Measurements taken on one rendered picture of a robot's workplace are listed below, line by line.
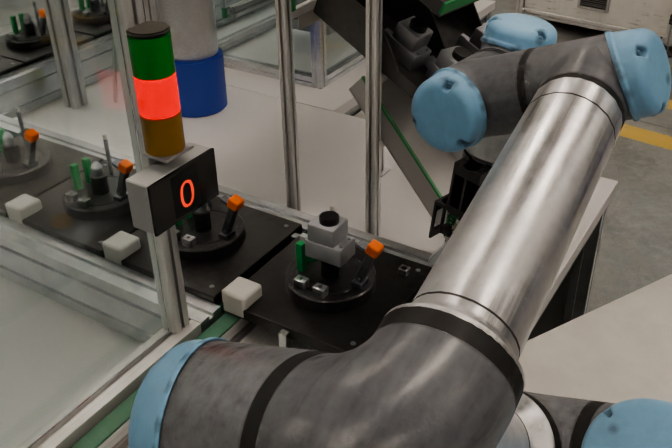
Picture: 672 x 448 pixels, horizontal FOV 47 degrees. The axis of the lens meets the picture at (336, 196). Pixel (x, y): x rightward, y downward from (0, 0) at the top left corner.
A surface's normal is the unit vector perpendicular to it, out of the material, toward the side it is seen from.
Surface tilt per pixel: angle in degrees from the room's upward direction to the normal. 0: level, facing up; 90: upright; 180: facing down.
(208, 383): 31
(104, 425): 0
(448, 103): 88
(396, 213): 0
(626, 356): 0
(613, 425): 42
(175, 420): 51
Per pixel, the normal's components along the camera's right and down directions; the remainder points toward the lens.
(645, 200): -0.02, -0.86
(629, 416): -0.52, -0.41
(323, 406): -0.32, -0.65
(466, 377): 0.26, -0.40
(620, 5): -0.64, 0.40
